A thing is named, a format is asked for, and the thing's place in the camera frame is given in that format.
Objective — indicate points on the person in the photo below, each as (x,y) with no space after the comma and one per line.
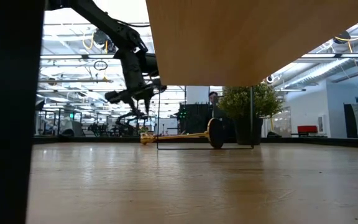
(213,98)

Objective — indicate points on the red bench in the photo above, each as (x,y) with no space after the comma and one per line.
(307,129)

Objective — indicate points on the green potted plant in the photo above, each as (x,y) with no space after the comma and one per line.
(259,102)

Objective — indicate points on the silver ventilation duct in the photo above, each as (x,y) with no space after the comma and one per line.
(322,71)

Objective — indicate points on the gold candlestick holder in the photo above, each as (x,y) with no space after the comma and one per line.
(179,136)

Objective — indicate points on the black equipment rack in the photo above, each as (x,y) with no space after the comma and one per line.
(194,118)

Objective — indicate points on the wooden riser with black legs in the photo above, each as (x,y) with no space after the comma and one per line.
(244,40)

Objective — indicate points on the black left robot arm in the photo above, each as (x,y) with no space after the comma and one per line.
(117,29)

